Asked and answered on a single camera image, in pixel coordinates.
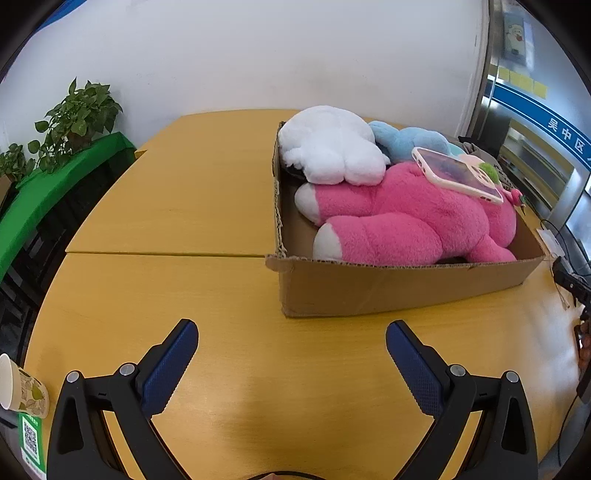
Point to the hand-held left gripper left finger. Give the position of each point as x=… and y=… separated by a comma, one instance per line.
x=168, y=369

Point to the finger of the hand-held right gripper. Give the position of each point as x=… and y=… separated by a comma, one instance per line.
x=572, y=284

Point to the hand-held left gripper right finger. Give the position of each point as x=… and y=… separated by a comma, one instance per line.
x=415, y=369

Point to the brown cardboard box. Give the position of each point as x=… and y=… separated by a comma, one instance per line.
x=369, y=290

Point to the white panda plush toy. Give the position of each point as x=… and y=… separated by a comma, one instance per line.
x=332, y=143

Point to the small white box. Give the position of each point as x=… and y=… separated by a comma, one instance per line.
x=551, y=240

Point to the strawberry flower charm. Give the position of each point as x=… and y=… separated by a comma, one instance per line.
x=517, y=198

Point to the green fuzzy phone charm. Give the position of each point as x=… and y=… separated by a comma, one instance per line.
x=489, y=173

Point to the leaf print paper cup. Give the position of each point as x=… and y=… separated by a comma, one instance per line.
x=18, y=387

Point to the pink plush toy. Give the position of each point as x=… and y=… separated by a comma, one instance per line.
x=406, y=217

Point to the green code sign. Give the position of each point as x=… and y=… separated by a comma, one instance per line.
x=32, y=438

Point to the phone in pink case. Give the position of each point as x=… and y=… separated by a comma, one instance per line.
x=452, y=173

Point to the grey cloth bag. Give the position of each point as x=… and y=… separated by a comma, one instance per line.
x=475, y=150

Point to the row of yellow sticky notes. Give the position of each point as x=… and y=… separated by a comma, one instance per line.
x=521, y=82

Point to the light blue plush toy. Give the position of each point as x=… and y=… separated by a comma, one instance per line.
x=406, y=138

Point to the green cloth covered table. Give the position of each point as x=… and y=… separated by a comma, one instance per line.
x=46, y=184

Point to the cartoon door poster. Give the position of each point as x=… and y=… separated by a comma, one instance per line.
x=518, y=39

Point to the small potted green plant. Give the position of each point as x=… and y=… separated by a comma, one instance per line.
x=14, y=161

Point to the large potted green plant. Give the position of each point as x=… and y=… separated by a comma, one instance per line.
x=78, y=115

